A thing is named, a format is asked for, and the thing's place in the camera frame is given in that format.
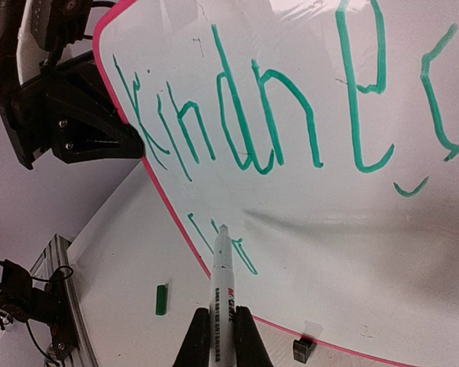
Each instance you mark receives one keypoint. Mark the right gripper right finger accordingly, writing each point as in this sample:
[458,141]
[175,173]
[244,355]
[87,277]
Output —
[250,349]

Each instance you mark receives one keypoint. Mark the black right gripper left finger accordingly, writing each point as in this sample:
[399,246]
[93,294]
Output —
[195,348]

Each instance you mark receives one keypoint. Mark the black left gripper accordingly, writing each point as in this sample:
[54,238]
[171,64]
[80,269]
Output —
[63,109]

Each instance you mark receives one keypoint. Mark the green whiteboard marker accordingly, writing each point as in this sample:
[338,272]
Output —
[222,302]

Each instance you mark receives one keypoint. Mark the green marker cap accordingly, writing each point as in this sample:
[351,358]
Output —
[161,301]

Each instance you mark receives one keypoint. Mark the pink-framed whiteboard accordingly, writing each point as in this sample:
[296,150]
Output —
[325,136]

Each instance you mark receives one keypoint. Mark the left whiteboard stand foot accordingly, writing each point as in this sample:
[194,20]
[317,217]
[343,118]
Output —
[302,349]

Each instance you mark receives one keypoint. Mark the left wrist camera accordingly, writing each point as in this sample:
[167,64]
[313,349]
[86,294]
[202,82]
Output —
[47,30]

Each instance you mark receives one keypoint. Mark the aluminium front rail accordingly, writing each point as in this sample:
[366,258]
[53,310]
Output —
[70,342]

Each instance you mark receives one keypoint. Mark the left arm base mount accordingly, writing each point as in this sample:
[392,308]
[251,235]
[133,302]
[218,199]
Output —
[24,298]

